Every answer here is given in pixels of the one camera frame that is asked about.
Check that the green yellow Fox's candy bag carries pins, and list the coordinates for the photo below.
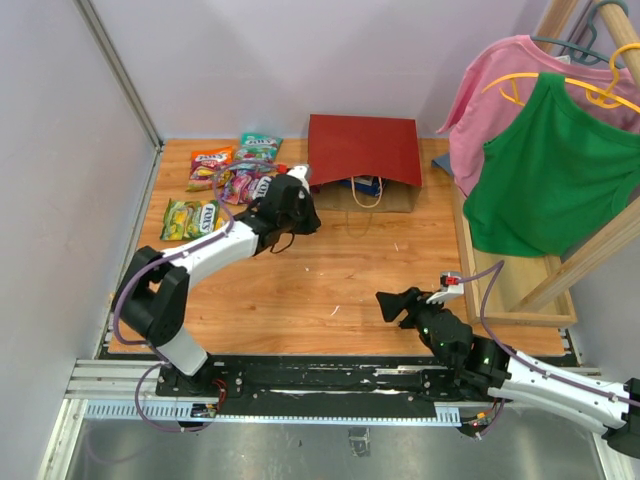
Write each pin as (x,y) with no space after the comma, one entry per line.
(189,220)

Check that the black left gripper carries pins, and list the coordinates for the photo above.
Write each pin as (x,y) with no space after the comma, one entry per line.
(313,223)

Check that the teal Fox's mint candy bag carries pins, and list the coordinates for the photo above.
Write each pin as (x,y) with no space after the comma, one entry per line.
(255,146)

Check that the yellow clothes hanger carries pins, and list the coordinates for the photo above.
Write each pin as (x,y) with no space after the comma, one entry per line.
(604,98)

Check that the blue grey mat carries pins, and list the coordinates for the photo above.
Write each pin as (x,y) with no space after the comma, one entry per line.
(443,163)

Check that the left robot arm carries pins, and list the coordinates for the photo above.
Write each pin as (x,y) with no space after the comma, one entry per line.
(152,297)

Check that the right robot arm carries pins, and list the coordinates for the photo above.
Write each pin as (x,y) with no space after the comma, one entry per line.
(609,409)

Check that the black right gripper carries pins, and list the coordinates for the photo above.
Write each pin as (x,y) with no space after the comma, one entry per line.
(411,299)

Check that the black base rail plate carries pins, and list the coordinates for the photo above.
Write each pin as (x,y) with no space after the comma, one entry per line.
(327,386)

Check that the green tank top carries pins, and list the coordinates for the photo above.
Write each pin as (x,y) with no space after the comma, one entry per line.
(552,178)

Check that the blue Doritos chips bag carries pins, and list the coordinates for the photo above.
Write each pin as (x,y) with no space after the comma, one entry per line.
(371,186)

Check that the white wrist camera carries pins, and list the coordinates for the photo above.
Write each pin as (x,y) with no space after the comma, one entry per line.
(451,288)
(302,172)

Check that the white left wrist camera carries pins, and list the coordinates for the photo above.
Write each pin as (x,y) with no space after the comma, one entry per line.
(302,172)

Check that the wooden clothes rack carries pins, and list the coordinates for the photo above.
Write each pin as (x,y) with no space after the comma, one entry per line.
(536,290)

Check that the purple black cherry candy bag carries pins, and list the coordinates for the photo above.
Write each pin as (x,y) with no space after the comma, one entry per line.
(245,186)

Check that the pink t-shirt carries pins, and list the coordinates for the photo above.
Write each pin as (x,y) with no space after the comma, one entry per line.
(477,118)

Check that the aluminium frame post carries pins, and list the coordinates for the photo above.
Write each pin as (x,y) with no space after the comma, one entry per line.
(97,29)

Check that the teal clothes hanger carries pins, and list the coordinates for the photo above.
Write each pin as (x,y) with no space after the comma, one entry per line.
(580,54)

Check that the red paper bag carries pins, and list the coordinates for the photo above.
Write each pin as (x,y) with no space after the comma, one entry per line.
(343,146)

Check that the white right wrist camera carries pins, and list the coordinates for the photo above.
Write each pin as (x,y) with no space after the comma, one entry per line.
(451,288)

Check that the orange Fox's fruits candy bag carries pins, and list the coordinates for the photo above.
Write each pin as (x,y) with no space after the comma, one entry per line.
(205,169)

